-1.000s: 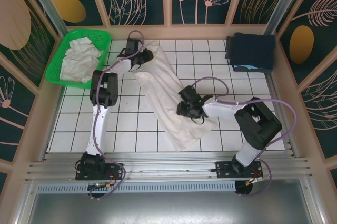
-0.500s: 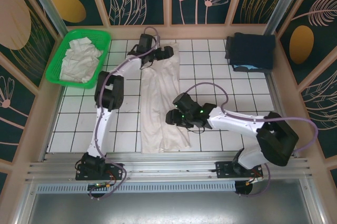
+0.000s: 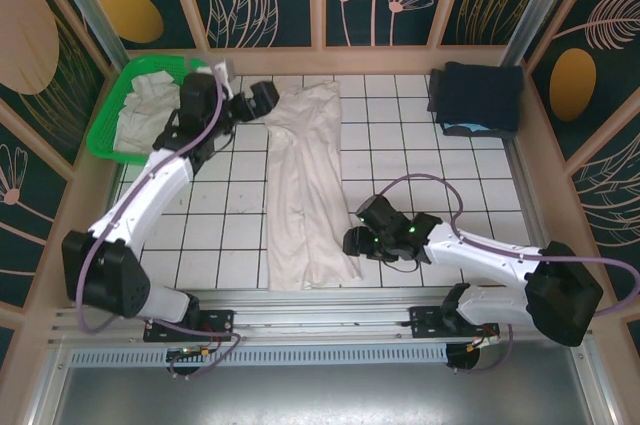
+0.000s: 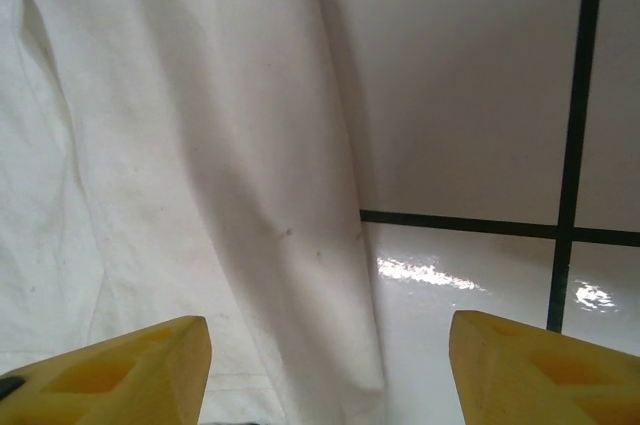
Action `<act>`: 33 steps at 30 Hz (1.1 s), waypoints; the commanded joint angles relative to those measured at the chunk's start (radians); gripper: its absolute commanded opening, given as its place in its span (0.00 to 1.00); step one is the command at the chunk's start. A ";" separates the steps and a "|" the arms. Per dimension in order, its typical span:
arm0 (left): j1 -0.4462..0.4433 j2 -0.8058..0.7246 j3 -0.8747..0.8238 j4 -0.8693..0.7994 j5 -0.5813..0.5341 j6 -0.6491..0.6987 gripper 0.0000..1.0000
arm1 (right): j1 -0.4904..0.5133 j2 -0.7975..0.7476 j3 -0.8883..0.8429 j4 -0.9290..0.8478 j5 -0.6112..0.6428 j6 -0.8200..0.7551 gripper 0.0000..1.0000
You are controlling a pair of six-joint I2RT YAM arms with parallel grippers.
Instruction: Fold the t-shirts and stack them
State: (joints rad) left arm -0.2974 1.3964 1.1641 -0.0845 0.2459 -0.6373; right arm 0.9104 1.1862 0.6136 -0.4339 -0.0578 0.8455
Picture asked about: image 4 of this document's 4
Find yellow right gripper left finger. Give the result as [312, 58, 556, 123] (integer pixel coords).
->
[0, 315, 214, 425]

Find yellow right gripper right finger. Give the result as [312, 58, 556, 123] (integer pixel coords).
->
[449, 310, 640, 425]

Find large white t-shirt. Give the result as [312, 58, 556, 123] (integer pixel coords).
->
[0, 0, 387, 425]

